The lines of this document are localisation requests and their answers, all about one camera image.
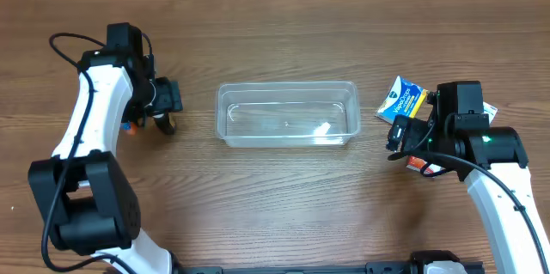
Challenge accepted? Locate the clear plastic container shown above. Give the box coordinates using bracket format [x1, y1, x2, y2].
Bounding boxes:
[215, 81, 361, 148]

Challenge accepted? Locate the blue VapoDrops box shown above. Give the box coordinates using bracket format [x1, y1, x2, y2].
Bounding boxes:
[376, 76, 429, 124]

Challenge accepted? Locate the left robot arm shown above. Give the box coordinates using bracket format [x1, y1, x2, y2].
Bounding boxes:
[27, 22, 184, 273]

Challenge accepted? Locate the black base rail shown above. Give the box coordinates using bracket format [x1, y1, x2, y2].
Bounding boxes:
[173, 250, 486, 274]

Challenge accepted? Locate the orange tube white cap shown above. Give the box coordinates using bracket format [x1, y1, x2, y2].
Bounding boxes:
[120, 122, 138, 136]

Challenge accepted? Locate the white box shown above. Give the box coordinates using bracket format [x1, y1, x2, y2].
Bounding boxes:
[483, 102, 498, 123]

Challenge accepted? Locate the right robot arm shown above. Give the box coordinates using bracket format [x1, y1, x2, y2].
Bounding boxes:
[386, 81, 549, 273]

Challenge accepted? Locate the black bottle white cap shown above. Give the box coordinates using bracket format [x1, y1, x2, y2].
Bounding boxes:
[153, 113, 176, 135]

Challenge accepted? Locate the red box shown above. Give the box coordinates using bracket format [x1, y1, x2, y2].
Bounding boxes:
[406, 156, 443, 174]

